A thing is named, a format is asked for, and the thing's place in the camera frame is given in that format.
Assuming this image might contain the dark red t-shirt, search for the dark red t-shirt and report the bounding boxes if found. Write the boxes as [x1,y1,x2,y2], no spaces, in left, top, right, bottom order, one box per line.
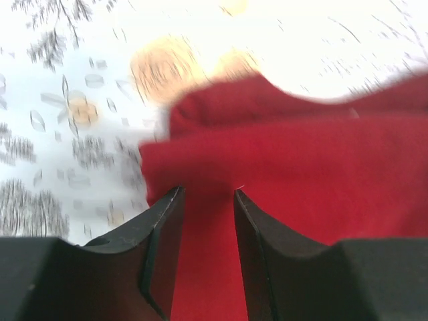
[139,73,427,320]

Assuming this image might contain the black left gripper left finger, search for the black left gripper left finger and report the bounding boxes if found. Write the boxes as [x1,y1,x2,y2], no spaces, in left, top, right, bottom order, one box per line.
[1,187,185,321]

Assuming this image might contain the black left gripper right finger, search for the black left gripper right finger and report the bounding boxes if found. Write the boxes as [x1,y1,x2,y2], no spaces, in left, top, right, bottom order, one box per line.
[234,190,427,320]

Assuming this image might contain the floral patterned table mat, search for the floral patterned table mat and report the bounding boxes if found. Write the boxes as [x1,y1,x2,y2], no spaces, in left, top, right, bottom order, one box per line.
[1,1,427,244]

